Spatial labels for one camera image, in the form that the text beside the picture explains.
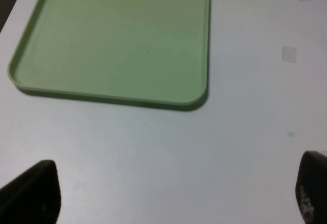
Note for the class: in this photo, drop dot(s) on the light green plastic tray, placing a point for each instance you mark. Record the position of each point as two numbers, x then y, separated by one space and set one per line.
140 52

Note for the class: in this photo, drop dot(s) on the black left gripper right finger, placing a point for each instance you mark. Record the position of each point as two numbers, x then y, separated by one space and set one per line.
310 189

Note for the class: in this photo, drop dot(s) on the clear tape strip left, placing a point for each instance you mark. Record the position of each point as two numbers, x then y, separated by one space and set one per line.
289 54

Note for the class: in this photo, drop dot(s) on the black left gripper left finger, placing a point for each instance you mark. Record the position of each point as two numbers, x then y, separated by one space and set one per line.
32 197

